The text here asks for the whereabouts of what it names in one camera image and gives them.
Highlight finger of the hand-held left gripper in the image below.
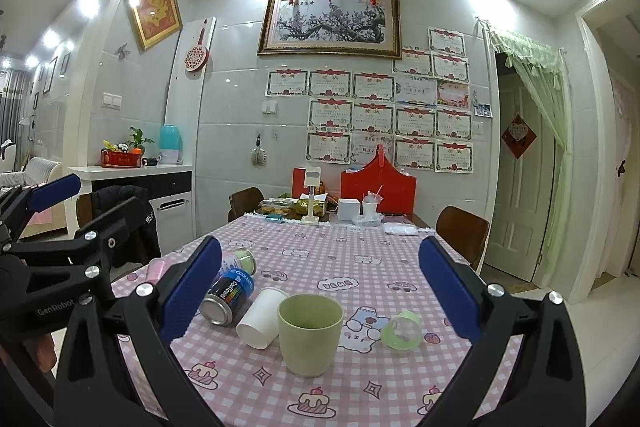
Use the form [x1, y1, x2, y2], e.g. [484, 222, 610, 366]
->
[0, 173, 82, 238]
[0, 197, 157, 305]

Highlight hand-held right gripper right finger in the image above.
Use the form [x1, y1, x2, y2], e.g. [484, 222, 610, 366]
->
[418, 236, 590, 427]

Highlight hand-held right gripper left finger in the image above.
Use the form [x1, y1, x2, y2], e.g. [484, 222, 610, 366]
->
[52, 236, 226, 427]

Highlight green cup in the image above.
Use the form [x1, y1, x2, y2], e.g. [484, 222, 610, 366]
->
[277, 293, 345, 378]

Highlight white paper cup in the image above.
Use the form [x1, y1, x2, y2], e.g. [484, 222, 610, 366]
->
[235, 287, 290, 350]

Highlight white cup with straws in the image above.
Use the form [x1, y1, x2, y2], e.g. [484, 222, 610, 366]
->
[361, 188, 386, 221]

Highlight person's left hand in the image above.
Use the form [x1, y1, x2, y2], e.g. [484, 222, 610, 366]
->
[22, 332, 58, 374]

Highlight black jacket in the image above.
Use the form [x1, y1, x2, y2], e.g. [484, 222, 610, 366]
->
[87, 185, 162, 268]

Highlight white sofa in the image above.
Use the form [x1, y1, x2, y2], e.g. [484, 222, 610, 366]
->
[0, 156, 64, 190]

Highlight brown wooden chair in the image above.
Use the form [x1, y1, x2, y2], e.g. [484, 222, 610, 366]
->
[75, 192, 97, 230]
[228, 187, 266, 224]
[435, 205, 491, 273]

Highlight dark blue can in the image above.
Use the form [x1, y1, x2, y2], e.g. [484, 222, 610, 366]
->
[199, 268, 256, 327]

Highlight pink small bottle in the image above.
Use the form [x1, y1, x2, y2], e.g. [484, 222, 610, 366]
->
[146, 258, 167, 285]

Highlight white sideboard cabinet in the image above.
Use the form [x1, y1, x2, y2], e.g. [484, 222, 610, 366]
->
[68, 164, 194, 259]

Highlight white green can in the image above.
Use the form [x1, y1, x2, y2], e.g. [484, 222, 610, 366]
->
[220, 249, 258, 279]

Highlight green tape roll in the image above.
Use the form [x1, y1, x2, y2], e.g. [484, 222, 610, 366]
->
[380, 312, 423, 350]

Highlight red basket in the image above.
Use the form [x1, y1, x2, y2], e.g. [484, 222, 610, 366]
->
[100, 147, 144, 169]

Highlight white tissue packet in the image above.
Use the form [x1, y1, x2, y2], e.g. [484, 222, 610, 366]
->
[383, 221, 420, 237]

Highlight green potted plant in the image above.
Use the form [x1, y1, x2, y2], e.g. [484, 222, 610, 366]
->
[125, 126, 156, 156]

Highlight blue white humidifier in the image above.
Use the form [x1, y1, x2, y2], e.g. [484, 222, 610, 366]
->
[158, 124, 182, 166]

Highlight white door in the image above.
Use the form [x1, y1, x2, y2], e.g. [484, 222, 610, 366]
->
[484, 72, 557, 284]

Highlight clear food container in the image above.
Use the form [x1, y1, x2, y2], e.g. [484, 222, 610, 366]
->
[257, 198, 294, 216]

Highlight red gift bag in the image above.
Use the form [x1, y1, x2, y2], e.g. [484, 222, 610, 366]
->
[340, 145, 419, 222]

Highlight pink checked tablecloth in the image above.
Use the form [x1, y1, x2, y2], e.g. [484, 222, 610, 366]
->
[107, 212, 526, 427]

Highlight white square box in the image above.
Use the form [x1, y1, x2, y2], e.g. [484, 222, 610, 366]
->
[337, 198, 362, 222]

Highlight white stand lamp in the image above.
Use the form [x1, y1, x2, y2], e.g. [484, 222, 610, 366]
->
[301, 167, 324, 224]

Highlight red box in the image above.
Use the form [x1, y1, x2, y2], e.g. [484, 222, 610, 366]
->
[291, 167, 312, 198]

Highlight red diamond door decoration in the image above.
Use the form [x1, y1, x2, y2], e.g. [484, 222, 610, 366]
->
[501, 114, 539, 160]

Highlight red round hanging ornament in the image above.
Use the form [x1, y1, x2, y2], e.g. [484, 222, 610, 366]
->
[183, 19, 210, 74]

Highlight gold framed red picture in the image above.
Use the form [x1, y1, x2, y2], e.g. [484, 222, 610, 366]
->
[125, 0, 184, 52]

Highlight green lace curtain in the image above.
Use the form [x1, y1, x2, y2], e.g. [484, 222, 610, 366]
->
[487, 23, 574, 260]

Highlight framed plum blossom painting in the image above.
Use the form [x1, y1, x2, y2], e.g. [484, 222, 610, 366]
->
[256, 0, 404, 60]

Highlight group of wall certificates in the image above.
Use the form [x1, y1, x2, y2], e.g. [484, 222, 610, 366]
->
[263, 26, 475, 176]

